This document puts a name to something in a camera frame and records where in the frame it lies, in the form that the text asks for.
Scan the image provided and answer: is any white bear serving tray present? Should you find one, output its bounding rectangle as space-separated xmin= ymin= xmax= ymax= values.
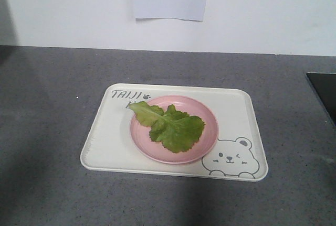
xmin=80 ymin=83 xmax=268 ymax=181

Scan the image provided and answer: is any black gas cooktop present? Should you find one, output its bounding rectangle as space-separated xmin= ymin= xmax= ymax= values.
xmin=306 ymin=72 xmax=336 ymax=126

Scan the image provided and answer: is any pink round plate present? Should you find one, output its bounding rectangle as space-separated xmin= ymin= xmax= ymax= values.
xmin=130 ymin=95 xmax=219 ymax=165

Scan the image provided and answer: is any green lettuce leaf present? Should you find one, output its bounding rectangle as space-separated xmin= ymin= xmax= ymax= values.
xmin=129 ymin=101 xmax=205 ymax=153

